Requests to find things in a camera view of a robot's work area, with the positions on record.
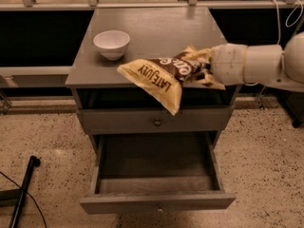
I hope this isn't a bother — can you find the brown yellow chip bag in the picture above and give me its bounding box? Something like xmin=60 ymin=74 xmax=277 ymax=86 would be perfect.
xmin=117 ymin=47 xmax=210 ymax=115

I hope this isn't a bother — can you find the black floor cable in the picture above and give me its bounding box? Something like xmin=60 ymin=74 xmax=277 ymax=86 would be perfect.
xmin=0 ymin=170 xmax=48 ymax=228

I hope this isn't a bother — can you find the metal railing frame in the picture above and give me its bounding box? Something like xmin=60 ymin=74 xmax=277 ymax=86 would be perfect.
xmin=0 ymin=0 xmax=304 ymax=116

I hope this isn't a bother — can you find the white hanging cable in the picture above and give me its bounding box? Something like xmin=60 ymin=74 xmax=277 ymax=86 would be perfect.
xmin=243 ymin=0 xmax=304 ymax=87

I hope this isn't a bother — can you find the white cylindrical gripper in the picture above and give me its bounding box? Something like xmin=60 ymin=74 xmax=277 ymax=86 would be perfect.
xmin=183 ymin=44 xmax=283 ymax=90

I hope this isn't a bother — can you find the grey wooden drawer cabinet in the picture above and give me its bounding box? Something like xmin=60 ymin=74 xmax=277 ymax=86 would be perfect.
xmin=66 ymin=7 xmax=239 ymax=148

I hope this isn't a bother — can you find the white ceramic bowl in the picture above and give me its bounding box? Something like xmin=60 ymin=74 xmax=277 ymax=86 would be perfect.
xmin=93 ymin=30 xmax=130 ymax=61

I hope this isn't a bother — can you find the closed grey top drawer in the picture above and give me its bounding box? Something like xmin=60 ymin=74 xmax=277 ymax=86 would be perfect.
xmin=77 ymin=106 xmax=234 ymax=135

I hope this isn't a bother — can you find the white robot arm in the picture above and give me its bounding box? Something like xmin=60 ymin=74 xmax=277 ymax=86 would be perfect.
xmin=185 ymin=32 xmax=304 ymax=92

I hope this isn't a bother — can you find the black stand leg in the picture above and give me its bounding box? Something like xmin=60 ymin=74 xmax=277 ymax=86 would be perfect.
xmin=0 ymin=156 xmax=40 ymax=228

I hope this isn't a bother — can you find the open grey middle drawer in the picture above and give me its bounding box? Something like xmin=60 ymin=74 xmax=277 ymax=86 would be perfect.
xmin=80 ymin=132 xmax=236 ymax=214

